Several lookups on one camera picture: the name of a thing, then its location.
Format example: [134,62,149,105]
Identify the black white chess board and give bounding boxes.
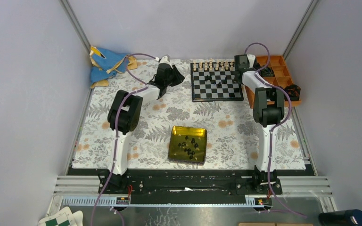
[190,70,244,102]

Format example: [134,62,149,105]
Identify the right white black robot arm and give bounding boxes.
[234,54,285,195]

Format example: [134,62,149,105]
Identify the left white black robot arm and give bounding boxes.
[99,55,185,194]

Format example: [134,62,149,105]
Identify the row of white chess pieces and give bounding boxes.
[190,59,236,72]

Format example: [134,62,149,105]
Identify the black chess pieces in tray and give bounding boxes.
[176,135,200,160]

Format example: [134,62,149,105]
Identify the black coiled part in organizer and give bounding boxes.
[260,67,275,78]

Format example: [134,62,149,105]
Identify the orange compartment organizer tray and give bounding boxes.
[245,55,301,109]

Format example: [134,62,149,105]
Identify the black part at tray edge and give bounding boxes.
[284,84,301,101]

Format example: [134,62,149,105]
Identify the blue yellow cloth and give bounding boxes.
[89,46,138,89]

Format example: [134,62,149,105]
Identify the yellow metal tray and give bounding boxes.
[168,126,207,165]

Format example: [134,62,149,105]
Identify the floral patterned table mat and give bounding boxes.
[72,58,306,170]

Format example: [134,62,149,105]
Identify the green white checkered paper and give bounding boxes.
[38,207,83,226]

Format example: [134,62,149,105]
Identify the black cylinder bottle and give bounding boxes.
[318,209,362,226]

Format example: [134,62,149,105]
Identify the black mounting base rail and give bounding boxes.
[98,169,283,195]

